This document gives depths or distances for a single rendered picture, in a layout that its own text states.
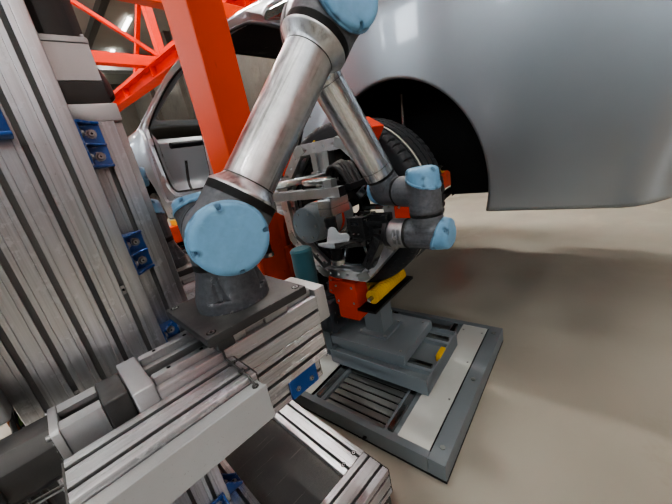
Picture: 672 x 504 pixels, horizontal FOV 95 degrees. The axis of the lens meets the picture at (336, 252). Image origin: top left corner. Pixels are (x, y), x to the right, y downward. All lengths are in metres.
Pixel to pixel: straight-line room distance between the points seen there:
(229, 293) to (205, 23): 1.11
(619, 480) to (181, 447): 1.24
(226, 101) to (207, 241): 1.01
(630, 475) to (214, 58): 1.97
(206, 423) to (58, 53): 0.73
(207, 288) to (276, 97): 0.37
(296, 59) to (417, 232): 0.43
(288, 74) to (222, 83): 0.91
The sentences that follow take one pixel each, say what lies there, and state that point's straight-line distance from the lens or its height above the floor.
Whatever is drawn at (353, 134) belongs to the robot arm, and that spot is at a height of 1.10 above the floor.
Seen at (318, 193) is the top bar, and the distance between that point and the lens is 0.94.
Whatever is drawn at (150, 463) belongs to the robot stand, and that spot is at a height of 0.73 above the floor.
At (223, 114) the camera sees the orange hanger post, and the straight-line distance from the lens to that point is 1.40.
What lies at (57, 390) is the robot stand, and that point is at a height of 0.76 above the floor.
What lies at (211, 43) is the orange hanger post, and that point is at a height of 1.54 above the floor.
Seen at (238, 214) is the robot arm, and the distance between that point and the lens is 0.46.
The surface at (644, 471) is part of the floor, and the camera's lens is 1.48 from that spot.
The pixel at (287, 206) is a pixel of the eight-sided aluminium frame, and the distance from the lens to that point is 1.34.
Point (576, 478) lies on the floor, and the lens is 1.39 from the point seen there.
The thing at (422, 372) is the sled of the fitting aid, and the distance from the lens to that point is 1.41.
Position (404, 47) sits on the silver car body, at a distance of 1.45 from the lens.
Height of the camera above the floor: 1.08
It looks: 18 degrees down
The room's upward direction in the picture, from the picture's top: 11 degrees counter-clockwise
